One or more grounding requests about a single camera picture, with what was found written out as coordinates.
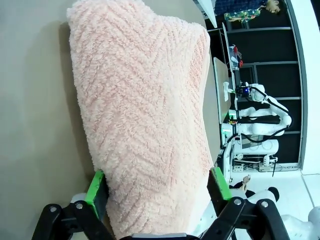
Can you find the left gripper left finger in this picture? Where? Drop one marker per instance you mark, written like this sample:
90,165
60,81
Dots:
95,195

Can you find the small red object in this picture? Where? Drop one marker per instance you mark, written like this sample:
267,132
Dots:
241,63

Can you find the person in plaid shirt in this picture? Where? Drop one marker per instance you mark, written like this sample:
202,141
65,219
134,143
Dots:
235,6

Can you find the white table slab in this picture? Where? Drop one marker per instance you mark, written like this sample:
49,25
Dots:
207,10

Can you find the pink terry towel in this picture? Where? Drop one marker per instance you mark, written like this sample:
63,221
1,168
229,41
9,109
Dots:
140,100

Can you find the brown background table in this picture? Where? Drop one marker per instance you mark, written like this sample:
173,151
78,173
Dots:
222,112

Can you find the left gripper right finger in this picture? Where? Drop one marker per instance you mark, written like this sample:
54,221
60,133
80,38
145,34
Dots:
216,195

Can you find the seated person's bare hand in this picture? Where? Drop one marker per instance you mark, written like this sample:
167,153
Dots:
246,182

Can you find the small white cloth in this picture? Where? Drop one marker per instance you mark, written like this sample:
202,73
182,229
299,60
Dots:
226,90

